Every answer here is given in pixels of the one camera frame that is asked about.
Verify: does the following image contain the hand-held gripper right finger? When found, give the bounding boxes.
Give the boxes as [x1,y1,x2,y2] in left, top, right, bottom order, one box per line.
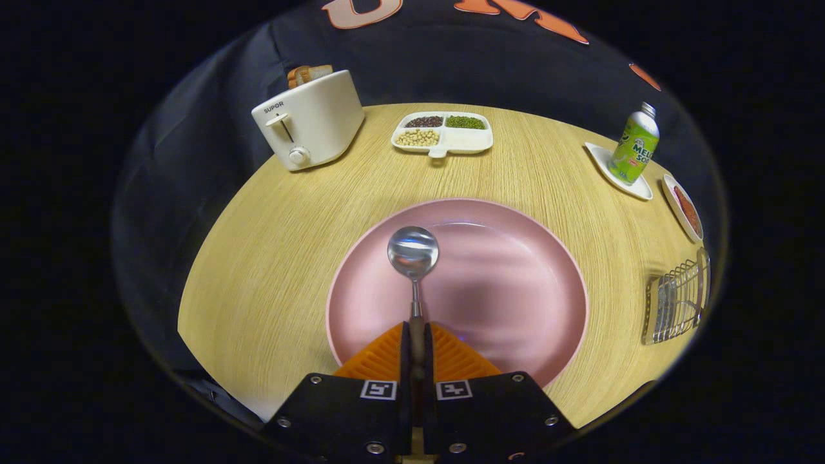
[424,322,576,455]

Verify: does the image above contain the green soda bottle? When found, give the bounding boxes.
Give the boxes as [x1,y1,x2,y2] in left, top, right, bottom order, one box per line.
[607,102,661,186]

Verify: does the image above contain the white oval plate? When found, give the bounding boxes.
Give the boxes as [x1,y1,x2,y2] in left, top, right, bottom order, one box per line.
[662,173,704,244]

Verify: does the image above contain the pink round plate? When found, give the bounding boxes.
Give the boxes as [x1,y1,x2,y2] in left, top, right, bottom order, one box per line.
[325,198,589,389]

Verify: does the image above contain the brown toast slices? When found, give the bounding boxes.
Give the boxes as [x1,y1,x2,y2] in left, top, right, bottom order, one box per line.
[287,64,335,90]

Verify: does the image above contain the metal spoon brown handle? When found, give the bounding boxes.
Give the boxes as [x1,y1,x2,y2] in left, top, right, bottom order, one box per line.
[387,226,440,381]

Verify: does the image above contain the white toaster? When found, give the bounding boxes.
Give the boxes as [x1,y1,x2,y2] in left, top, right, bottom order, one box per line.
[251,70,365,172]

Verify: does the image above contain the white square coaster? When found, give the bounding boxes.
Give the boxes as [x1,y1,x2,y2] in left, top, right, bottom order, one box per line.
[585,142,654,201]

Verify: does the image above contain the metal wire cutlery basket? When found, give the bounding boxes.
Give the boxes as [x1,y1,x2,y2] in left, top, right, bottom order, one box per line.
[641,247,712,346]

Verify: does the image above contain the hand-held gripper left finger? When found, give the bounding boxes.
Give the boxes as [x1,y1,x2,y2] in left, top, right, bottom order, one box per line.
[261,322,413,455]

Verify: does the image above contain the white divided dish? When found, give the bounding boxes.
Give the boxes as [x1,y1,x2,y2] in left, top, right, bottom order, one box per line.
[391,111,494,159]

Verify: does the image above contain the pale soy beans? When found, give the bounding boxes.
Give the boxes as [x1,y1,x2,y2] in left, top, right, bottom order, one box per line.
[394,129,440,147]

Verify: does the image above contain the red-brown meat piece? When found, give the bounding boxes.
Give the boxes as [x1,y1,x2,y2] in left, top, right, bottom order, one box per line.
[674,186,702,236]

